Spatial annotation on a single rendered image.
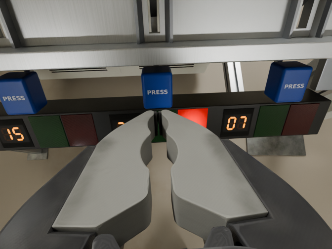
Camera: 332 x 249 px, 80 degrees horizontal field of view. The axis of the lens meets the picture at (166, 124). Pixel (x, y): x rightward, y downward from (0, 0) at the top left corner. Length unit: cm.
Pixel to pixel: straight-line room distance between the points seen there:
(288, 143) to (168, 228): 62
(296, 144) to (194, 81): 52
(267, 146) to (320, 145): 24
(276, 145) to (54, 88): 101
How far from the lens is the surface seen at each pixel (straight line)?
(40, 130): 23
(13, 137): 25
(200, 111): 19
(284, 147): 100
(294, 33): 19
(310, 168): 106
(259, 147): 94
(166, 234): 89
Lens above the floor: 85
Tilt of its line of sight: 77 degrees down
